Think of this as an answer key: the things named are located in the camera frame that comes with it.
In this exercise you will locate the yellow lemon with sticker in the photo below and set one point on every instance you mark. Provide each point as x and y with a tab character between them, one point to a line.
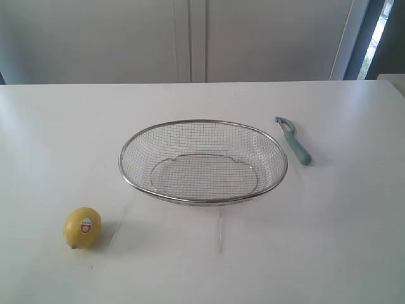
82	228

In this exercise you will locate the teal handled peeler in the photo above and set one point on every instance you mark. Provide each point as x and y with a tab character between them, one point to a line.
289	130

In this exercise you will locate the window strip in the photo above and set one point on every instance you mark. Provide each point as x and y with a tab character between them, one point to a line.
378	28

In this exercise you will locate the white cabinet doors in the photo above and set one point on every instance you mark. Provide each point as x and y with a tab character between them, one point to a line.
84	42

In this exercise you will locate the oval metal wire mesh basket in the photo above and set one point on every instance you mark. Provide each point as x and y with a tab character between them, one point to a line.
203	162

